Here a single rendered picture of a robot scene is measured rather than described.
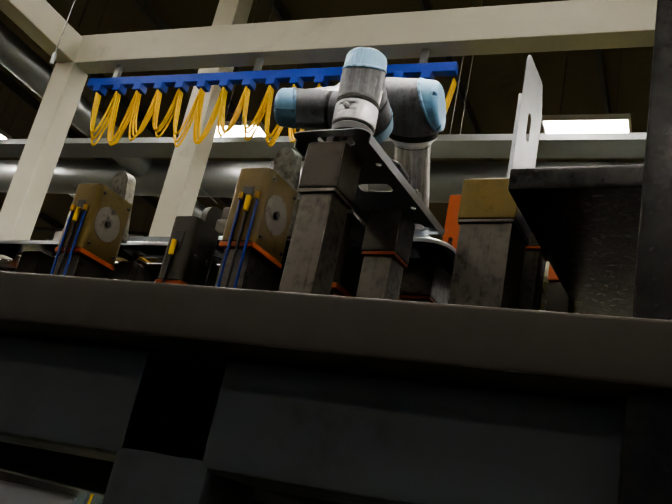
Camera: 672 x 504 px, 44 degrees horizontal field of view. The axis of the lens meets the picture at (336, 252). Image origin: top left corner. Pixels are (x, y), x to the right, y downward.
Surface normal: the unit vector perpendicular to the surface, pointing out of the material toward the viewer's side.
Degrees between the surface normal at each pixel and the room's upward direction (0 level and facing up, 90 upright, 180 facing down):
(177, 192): 90
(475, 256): 90
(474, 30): 90
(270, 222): 90
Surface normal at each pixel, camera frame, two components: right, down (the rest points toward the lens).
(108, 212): 0.88, 0.01
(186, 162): -0.35, -0.40
